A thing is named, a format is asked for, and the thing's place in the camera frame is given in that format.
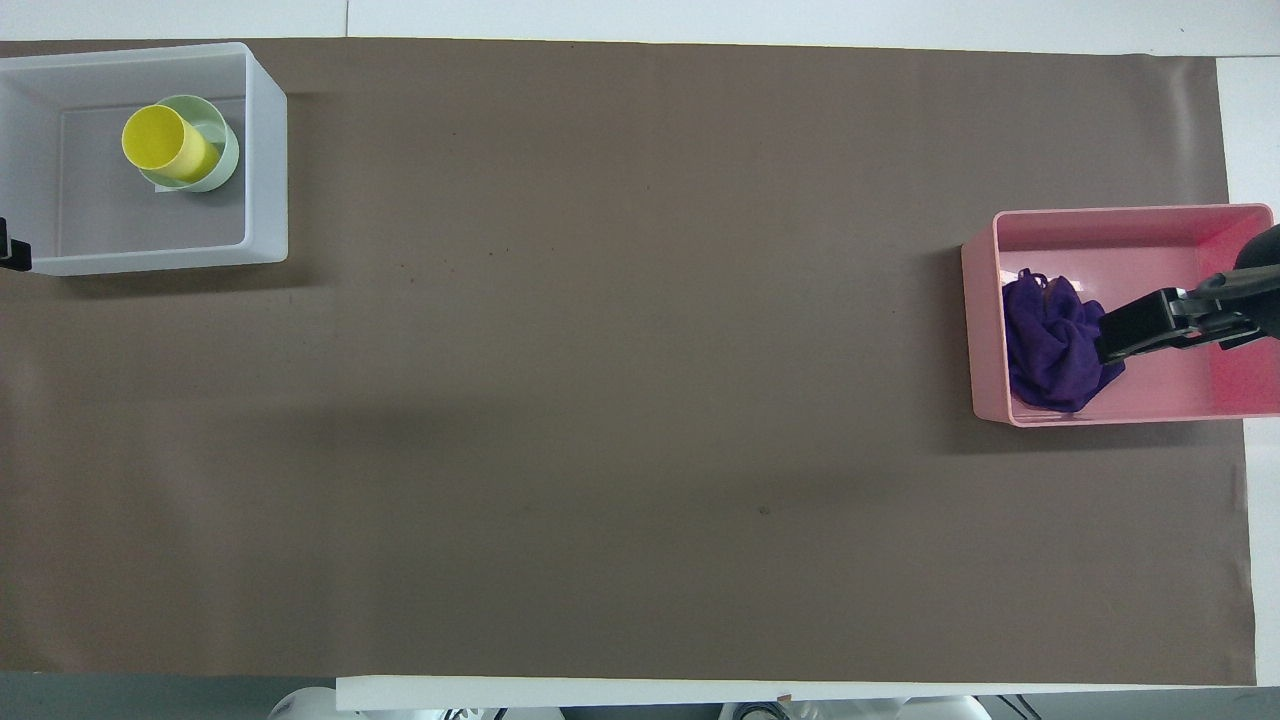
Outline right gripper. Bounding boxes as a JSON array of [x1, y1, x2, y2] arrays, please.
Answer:
[[1233, 224, 1280, 342]]

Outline pink plastic box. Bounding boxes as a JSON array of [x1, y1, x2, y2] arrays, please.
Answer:
[[961, 203, 1280, 428]]

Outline translucent white plastic box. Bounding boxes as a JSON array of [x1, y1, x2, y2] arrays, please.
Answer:
[[0, 42, 290, 277]]

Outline purple cloth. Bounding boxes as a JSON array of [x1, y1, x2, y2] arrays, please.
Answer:
[[1003, 267, 1127, 414]]

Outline pale green plastic cup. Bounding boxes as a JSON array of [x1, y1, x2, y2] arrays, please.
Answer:
[[139, 94, 241, 194]]

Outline yellow plastic cup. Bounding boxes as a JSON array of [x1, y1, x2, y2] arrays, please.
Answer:
[[121, 104, 221, 184]]

